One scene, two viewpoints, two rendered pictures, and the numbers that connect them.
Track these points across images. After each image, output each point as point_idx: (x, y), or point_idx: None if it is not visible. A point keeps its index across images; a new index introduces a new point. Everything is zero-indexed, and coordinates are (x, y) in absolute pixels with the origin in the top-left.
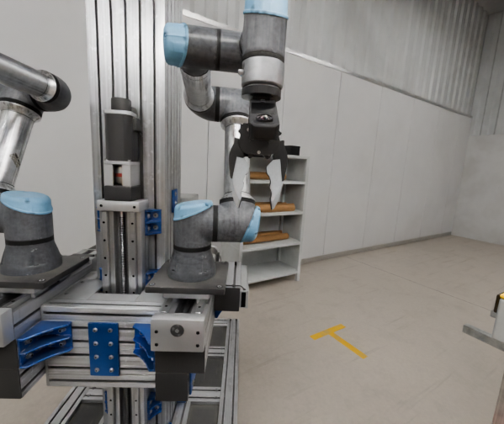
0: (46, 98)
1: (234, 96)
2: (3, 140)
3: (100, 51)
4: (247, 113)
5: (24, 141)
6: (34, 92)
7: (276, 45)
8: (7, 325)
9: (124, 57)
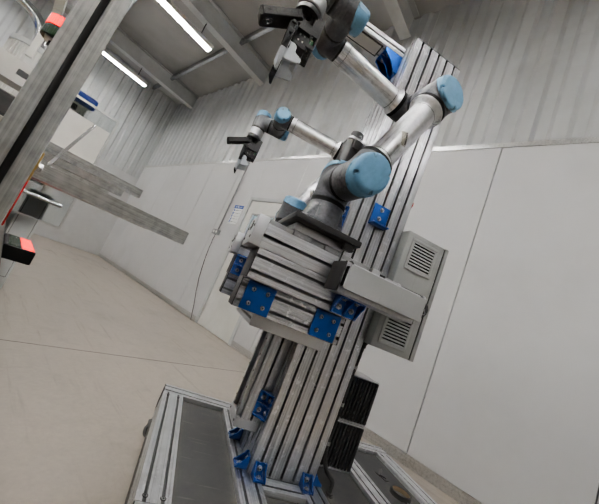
0: (333, 153)
1: (424, 87)
2: (312, 183)
3: (368, 119)
4: (427, 92)
5: None
6: (327, 149)
7: None
8: (238, 240)
9: (376, 114)
